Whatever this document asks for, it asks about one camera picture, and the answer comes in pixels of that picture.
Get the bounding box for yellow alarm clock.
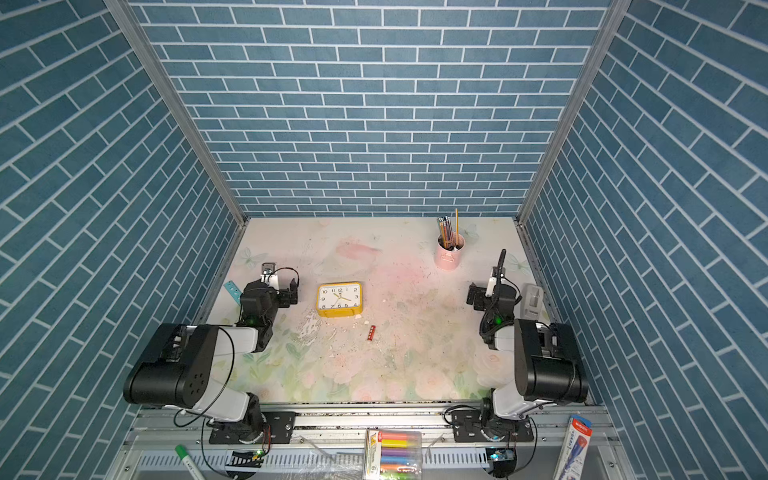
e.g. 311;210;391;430
315;281;364;318

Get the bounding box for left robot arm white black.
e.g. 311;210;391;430
123;263;300;447

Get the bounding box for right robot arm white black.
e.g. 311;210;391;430
467;278;589;441

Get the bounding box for teal ruler strip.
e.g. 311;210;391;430
223;281;242;305

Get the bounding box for grey stapler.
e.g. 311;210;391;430
520;283;544;321

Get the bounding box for pink pencil cup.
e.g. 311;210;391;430
434;235;466;271

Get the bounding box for pencils in cup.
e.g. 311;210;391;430
437;209;462;251

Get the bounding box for green marker pen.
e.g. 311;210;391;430
175;445;205;480

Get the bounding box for boxed pen package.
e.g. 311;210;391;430
553;415;593;480

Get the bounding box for highlighter marker pack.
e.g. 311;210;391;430
363;429;423;480

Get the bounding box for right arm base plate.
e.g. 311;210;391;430
445;409;534;443

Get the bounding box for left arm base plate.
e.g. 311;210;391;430
209;411;296;446

